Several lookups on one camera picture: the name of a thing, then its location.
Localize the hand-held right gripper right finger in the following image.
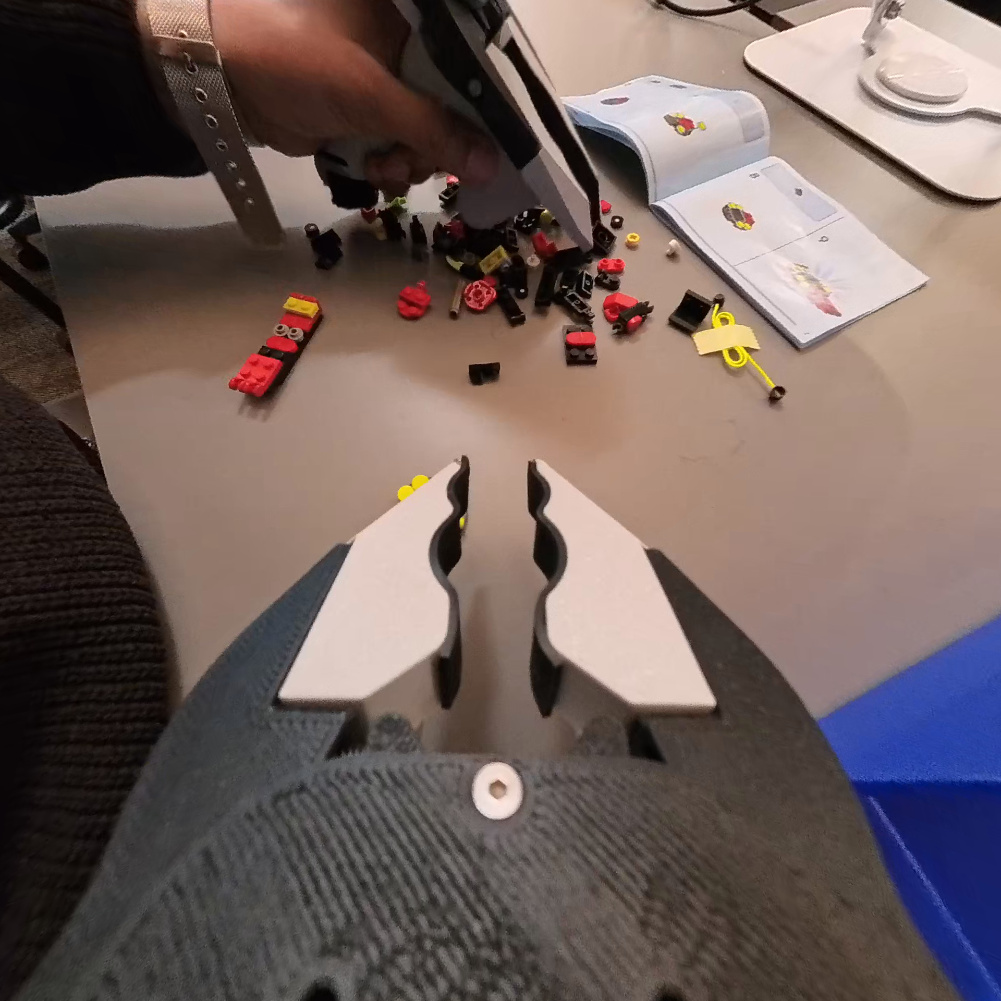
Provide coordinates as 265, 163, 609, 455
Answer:
526, 460, 718, 734

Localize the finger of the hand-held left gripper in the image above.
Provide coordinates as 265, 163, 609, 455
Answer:
508, 16, 605, 236
486, 39, 595, 253

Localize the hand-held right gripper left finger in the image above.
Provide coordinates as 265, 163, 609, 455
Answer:
277, 456, 472, 732

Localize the round black lego plate assembly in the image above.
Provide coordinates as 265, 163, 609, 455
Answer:
397, 473, 469, 534

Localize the person's left forearm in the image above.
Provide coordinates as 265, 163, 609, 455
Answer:
0, 0, 208, 200

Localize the pile of lego pieces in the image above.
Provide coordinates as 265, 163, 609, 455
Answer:
360, 176, 627, 325

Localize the red black lego clip piece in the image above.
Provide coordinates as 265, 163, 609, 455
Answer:
602, 291, 654, 337

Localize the black lego slope piece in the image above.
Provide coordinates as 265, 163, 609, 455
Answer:
668, 289, 726, 335

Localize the lego instruction booklet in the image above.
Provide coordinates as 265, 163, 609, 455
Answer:
561, 74, 930, 350

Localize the red black lego strip assembly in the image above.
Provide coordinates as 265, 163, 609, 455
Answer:
228, 293, 323, 398

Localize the person's left hand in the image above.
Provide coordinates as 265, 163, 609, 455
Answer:
211, 0, 505, 200

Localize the beige tape strip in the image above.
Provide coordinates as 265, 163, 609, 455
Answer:
692, 324, 761, 357

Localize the person's black knit sweater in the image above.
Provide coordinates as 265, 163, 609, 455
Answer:
0, 375, 177, 1001

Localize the white stand base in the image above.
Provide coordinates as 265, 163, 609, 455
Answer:
743, 0, 1001, 203

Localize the blue storage bin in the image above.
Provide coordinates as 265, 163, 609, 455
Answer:
817, 618, 1001, 1001

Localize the black cable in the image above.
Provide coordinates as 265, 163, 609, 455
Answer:
653, 0, 795, 31

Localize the neon yellow string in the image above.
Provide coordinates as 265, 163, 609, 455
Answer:
710, 303, 787, 403

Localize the grey woven wrist strap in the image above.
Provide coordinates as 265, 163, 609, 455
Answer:
137, 0, 286, 247

